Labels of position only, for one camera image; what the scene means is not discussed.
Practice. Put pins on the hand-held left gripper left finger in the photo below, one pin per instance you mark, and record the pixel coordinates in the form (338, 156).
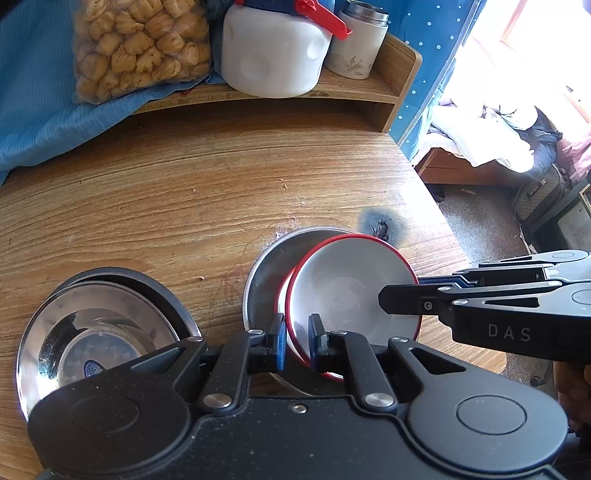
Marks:
(278, 344)

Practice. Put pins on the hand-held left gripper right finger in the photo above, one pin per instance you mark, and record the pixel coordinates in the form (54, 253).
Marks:
(316, 344)

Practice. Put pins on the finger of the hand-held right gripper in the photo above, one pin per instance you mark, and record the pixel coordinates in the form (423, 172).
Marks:
(411, 300)
(508, 267)

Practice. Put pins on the white red-rimmed bowl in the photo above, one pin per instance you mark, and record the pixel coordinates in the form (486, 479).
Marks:
(292, 345)
(351, 286)

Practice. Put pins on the shallow stainless steel dish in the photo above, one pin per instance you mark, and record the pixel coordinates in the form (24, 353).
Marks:
(268, 277)

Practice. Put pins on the deep stainless steel bowl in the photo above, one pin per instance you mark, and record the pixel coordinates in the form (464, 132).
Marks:
(168, 295)

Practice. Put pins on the shiny steel bowl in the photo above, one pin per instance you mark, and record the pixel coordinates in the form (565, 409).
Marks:
(92, 323)

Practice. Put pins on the person's right hand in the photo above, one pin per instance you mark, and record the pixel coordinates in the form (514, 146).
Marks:
(575, 397)

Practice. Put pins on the patterned suitcase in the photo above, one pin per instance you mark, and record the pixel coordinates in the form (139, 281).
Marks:
(540, 194)

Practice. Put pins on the pink blanket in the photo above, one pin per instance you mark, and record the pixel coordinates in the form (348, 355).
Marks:
(575, 152)

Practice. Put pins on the dark clothing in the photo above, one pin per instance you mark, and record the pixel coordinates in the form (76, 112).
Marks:
(542, 138)

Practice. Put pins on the white bedding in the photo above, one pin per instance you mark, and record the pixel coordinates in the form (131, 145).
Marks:
(480, 134)

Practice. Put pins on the blue dotted curtain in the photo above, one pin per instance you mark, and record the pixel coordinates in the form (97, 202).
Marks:
(429, 69)

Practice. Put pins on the wooden desk shelf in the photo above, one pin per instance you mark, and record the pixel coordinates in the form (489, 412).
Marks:
(351, 92)

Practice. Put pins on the bright window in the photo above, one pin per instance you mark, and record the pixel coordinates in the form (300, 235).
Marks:
(531, 37)

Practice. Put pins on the floral thermos cup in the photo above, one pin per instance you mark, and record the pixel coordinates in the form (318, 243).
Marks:
(355, 50)

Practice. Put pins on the white plastic jug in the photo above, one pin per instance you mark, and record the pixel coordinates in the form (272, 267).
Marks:
(272, 55)

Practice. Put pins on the clear bag of snacks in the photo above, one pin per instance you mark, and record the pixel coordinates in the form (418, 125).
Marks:
(138, 46)

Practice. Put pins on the light blue cloth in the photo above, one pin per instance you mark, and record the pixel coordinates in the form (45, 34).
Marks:
(32, 115)

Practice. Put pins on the wooden bed frame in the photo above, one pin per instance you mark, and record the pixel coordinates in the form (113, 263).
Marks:
(461, 173)

